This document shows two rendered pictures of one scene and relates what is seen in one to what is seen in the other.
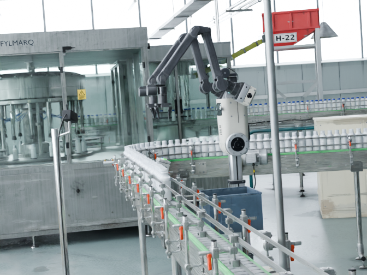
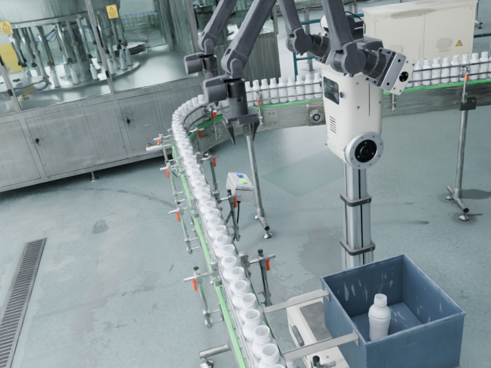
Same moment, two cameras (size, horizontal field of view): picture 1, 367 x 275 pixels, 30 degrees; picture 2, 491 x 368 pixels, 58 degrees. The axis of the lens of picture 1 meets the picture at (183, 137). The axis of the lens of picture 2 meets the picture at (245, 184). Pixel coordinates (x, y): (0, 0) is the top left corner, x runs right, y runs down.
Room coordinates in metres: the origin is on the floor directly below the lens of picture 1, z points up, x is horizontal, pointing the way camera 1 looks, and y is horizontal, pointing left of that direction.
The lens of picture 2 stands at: (2.96, 0.15, 1.93)
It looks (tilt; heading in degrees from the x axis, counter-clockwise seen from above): 27 degrees down; 359
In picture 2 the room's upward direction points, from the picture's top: 9 degrees counter-clockwise
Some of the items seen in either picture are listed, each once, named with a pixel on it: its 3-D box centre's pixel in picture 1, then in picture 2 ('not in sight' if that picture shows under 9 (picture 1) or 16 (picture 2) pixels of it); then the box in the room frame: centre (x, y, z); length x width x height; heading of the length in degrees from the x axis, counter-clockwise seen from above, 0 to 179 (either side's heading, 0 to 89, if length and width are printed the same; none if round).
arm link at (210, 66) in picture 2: not in sight; (208, 63); (4.78, 0.20, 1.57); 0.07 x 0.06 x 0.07; 102
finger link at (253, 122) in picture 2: (166, 111); (247, 128); (4.33, 0.10, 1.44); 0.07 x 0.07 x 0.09; 10
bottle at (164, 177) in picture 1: (165, 184); not in sight; (3.43, 0.11, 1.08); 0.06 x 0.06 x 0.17
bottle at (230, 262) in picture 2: (149, 173); (234, 282); (4.02, 0.21, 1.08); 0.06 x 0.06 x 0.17
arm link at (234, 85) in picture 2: (161, 90); (234, 88); (4.33, 0.12, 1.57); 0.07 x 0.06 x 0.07; 103
